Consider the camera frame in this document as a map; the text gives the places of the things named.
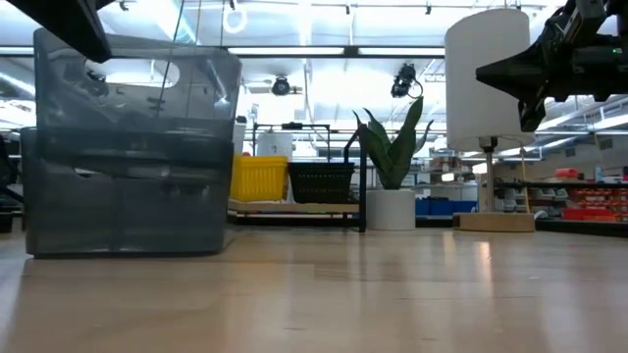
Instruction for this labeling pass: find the blue storage bin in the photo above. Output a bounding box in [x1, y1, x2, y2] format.
[415, 198, 478, 217]

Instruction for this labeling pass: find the snake plant in white pot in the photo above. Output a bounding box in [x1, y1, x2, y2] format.
[351, 96, 436, 231]

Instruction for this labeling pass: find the white bucket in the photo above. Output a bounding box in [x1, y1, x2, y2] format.
[254, 131, 294, 159]

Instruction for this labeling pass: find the black perforated plastic basket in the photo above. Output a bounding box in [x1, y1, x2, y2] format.
[287, 162, 356, 170]
[288, 166, 355, 205]

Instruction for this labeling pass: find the white shade wooden base lamp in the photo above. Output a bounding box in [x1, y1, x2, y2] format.
[444, 8, 537, 233]

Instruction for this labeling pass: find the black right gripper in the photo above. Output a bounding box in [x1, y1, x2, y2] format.
[475, 43, 628, 132]

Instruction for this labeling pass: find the wooden shelf with black frame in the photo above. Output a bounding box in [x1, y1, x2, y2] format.
[228, 125, 368, 233]

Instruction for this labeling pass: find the grey translucent plastic bin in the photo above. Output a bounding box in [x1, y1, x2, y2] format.
[20, 126, 236, 171]
[32, 26, 242, 134]
[23, 157, 233, 259]

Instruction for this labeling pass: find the red storage bin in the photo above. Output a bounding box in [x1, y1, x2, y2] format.
[561, 208, 614, 222]

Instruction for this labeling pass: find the yellow perforated plastic basket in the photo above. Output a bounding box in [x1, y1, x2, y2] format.
[230, 154, 289, 163]
[231, 160, 289, 203]

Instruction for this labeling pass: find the black storage rack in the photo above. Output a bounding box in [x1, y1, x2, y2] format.
[495, 179, 628, 238]

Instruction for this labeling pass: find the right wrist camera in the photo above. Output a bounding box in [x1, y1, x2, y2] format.
[539, 0, 612, 50]

